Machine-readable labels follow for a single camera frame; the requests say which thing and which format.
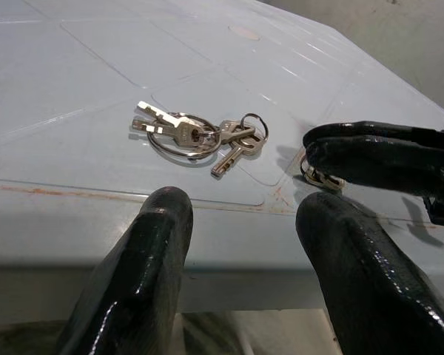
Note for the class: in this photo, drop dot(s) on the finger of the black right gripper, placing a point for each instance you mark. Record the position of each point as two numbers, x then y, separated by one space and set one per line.
377 159
359 128

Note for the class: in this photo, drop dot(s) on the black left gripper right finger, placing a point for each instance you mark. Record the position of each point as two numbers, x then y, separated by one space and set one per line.
366 273

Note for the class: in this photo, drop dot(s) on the silver key with square head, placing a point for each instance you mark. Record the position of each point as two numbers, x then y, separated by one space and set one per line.
183 133

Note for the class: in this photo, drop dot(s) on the small silver key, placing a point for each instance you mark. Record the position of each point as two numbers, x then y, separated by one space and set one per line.
234 132

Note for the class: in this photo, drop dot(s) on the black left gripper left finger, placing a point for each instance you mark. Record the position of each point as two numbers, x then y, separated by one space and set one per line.
140 266

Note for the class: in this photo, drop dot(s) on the silver key with round head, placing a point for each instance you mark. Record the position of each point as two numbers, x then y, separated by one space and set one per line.
240 149

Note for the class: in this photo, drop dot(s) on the long silver key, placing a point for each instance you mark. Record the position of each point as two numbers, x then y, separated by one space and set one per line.
153 110

